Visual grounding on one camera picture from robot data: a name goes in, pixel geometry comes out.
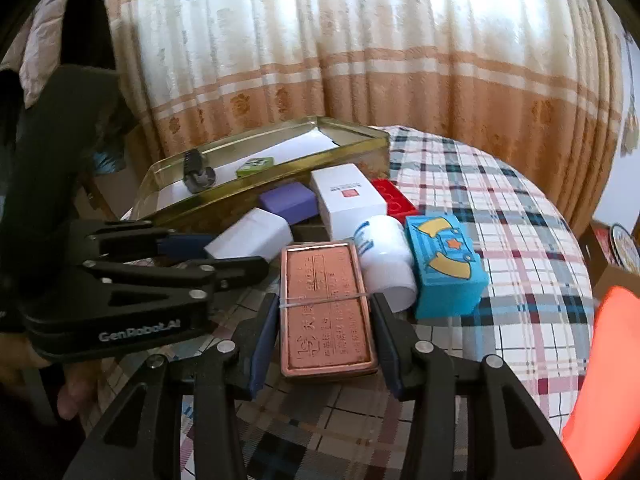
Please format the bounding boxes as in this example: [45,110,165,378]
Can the blue box with yellow print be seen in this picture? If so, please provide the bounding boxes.
[404,213,489,321]

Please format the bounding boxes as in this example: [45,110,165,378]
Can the white plastic bottle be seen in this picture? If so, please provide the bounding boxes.
[354,214,417,312]

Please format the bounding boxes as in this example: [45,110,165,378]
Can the black hair clip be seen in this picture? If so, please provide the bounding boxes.
[182,149,217,194]

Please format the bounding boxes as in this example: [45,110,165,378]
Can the white box with red label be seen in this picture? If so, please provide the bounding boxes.
[309,163,389,242]

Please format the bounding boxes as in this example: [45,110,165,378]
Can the purple box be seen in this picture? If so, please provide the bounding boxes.
[258,182,319,224]

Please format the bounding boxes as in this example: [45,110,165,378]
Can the round decorated plate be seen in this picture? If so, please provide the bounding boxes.
[607,223,640,274]

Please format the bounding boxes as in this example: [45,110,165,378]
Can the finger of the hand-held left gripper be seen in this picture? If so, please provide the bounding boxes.
[75,220,218,263]
[82,255,271,323]

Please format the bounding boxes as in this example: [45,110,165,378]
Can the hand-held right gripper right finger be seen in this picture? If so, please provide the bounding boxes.
[370,292,581,480]

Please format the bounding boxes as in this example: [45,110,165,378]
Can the red box with circles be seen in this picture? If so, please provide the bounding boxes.
[371,178,419,224]

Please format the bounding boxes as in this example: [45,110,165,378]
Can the cream and orange curtain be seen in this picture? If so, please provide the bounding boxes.
[106,0,627,237]

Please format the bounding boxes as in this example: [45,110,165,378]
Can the white paper liner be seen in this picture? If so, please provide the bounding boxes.
[155,130,337,208]

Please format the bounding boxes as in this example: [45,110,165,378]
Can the pink patterned bedding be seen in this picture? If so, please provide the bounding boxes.
[0,0,72,109]

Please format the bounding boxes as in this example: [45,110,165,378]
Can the dark red box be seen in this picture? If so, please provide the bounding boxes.
[591,219,621,264]

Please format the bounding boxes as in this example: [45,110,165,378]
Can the black hanging garment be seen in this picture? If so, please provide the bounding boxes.
[62,0,119,73]

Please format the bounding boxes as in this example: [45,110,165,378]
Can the orange object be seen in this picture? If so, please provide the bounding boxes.
[562,284,640,480]

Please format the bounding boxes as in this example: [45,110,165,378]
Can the green printed box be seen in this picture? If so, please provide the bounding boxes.
[235,156,275,179]

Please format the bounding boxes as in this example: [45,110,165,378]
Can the small plain white box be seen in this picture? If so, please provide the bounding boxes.
[204,208,294,262]

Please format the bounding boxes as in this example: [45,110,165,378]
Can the copper tin box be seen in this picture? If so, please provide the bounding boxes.
[279,241,379,379]

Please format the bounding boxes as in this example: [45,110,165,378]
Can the person's left hand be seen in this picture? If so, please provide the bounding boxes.
[0,337,102,421]

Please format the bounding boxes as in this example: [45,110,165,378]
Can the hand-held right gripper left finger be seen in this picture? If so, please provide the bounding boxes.
[62,292,281,480]

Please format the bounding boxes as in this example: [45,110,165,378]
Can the large gold tin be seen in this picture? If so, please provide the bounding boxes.
[131,115,391,234]

